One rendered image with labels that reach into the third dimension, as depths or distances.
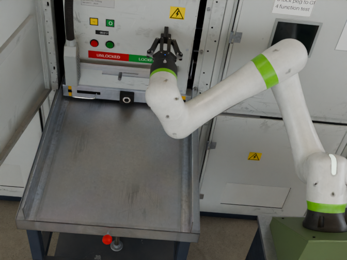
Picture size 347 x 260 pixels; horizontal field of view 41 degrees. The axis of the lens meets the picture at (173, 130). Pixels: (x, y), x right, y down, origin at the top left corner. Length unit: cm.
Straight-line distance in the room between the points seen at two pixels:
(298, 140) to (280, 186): 80
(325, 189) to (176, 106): 55
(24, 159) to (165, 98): 118
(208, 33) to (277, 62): 40
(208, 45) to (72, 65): 54
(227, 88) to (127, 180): 51
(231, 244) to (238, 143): 65
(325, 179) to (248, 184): 95
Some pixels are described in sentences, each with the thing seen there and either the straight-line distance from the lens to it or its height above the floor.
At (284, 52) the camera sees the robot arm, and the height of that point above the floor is 135.
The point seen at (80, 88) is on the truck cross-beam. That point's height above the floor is 91.
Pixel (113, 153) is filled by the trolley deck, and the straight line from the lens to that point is 183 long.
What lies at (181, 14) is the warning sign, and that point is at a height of 130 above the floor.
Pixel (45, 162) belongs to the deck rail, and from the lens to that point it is 181.
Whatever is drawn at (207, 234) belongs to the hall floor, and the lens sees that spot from 266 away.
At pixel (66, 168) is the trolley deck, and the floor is 85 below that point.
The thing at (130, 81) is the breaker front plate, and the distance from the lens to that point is 196.
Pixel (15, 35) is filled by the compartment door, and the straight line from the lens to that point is 175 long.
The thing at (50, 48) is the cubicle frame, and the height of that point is 106.
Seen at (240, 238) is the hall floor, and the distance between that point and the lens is 269.
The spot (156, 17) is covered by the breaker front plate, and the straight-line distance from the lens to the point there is 178.
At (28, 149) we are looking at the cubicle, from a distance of 240.
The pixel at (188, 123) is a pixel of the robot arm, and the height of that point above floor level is 115.
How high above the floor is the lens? 220
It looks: 44 degrees down
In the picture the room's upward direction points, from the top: 8 degrees clockwise
